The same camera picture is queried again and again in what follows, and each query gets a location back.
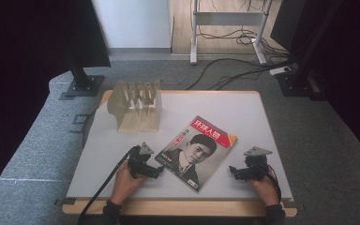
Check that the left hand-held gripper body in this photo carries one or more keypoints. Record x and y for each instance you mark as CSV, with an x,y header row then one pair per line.
x,y
139,164

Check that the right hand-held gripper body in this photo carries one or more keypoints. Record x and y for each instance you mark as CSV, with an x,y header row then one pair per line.
x,y
254,167

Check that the magazine with portrait cover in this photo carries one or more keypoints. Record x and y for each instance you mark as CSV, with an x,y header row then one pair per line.
x,y
197,153

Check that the wooden slotted file rack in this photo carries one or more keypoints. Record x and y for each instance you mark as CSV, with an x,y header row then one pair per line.
x,y
137,108

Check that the person's left hand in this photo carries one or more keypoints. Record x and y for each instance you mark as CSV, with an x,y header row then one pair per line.
x,y
125,186

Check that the person's right hand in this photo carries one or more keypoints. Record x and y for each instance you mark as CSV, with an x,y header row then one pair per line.
x,y
268,190

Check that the white table mat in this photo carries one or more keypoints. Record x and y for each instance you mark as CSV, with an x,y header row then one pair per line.
x,y
218,106

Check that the black metal stand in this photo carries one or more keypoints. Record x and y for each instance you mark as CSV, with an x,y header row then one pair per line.
x,y
82,79
296,81

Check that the white power strip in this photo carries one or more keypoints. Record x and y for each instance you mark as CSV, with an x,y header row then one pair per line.
x,y
279,70

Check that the dark curtain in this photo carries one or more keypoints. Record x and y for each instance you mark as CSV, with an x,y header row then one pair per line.
x,y
353,78
28,62

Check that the white metal desk frame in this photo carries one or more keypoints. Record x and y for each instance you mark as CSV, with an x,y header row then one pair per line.
x,y
228,18

